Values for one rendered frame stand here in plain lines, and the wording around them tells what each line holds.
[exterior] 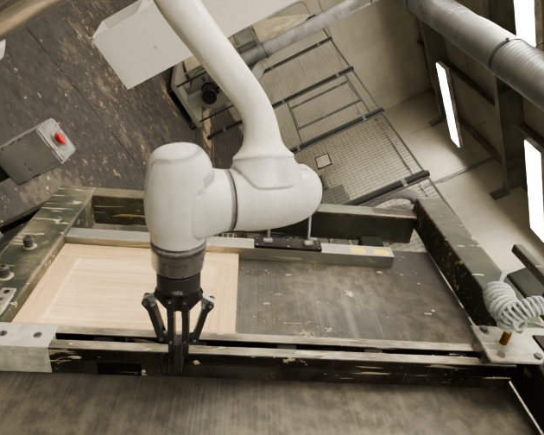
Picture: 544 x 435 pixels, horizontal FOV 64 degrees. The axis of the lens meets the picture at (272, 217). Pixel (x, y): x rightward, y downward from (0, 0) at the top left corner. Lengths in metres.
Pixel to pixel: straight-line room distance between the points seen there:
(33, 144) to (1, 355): 0.67
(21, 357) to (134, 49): 4.09
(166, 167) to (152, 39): 4.18
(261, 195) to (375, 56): 9.43
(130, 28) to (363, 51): 6.13
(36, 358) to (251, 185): 0.56
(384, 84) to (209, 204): 9.80
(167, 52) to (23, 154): 3.45
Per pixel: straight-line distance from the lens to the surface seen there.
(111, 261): 1.26
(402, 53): 10.26
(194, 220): 0.66
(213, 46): 0.71
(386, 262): 1.36
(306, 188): 0.71
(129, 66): 4.91
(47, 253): 1.27
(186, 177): 0.63
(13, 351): 1.00
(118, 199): 1.52
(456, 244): 1.39
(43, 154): 1.46
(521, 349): 1.08
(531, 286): 1.91
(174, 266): 0.71
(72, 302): 1.15
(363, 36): 9.83
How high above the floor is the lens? 1.66
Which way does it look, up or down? 10 degrees down
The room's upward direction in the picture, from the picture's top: 67 degrees clockwise
